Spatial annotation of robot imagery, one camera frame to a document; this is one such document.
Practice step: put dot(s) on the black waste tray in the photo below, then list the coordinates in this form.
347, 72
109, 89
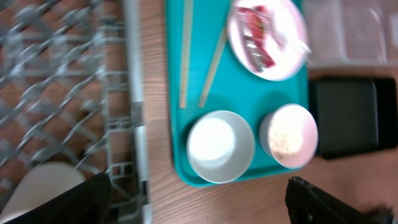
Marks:
354, 115

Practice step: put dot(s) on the white round plate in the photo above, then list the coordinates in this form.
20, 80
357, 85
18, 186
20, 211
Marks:
287, 62

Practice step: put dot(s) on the wooden chopstick right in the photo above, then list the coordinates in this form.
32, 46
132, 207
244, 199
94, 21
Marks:
215, 61

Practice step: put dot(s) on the white tissue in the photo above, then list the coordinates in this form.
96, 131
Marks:
284, 32

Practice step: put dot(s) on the red snack wrapper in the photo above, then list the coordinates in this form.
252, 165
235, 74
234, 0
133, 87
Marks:
254, 24

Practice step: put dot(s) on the teal plastic tray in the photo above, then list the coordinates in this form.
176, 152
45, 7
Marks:
234, 88

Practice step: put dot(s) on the grey bowl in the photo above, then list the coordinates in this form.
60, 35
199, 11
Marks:
220, 146

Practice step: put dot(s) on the wooden chopstick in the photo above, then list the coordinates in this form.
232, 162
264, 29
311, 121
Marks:
215, 61
185, 51

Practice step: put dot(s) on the wooden chopstick left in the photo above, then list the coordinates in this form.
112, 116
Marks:
185, 51

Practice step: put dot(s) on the white paper cup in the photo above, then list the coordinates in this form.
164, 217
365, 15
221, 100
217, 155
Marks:
39, 186

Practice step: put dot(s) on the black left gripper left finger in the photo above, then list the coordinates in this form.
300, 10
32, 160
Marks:
87, 203

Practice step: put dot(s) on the clear plastic bin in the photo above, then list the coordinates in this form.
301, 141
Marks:
351, 32

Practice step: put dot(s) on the grey dish rack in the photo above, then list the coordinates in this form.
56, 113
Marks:
72, 95

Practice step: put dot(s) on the white bowl with rice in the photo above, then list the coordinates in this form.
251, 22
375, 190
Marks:
289, 135

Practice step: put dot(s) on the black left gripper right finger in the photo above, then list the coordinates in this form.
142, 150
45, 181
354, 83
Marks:
308, 204

